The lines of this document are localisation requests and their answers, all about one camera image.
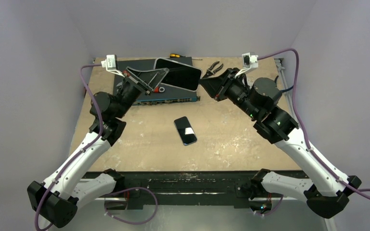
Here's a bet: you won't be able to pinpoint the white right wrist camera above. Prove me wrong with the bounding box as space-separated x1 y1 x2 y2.
235 52 259 78

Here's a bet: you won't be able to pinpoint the red handled adjustable wrench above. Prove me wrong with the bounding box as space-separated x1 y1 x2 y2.
153 87 165 93

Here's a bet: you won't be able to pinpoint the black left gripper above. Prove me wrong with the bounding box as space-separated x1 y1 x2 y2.
114 66 169 119

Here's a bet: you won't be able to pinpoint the phone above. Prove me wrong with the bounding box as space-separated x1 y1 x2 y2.
154 57 202 91

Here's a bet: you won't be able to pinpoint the yellow black screwdriver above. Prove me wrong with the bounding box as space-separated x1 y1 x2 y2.
169 53 202 61

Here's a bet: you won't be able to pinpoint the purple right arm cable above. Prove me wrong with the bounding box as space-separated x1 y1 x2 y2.
252 48 370 218

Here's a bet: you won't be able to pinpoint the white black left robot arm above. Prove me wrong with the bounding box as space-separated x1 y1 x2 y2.
27 67 169 230

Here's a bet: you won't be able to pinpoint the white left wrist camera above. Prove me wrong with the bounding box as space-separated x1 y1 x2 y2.
101 54 124 77

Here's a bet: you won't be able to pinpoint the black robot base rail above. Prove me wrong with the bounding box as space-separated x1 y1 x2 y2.
86 170 307 211

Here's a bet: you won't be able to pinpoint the black grey wire stripper pliers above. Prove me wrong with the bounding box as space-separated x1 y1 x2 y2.
202 61 224 78

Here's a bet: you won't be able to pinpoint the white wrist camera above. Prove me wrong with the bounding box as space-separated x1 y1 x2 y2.
235 52 259 78
101 54 124 77

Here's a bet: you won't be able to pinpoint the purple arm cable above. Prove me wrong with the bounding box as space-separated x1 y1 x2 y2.
252 48 370 218
33 64 159 231

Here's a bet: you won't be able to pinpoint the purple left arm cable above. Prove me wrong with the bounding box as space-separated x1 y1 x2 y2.
33 64 159 231

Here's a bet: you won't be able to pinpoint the blue smartphone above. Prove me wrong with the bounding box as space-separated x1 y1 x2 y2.
174 116 198 146

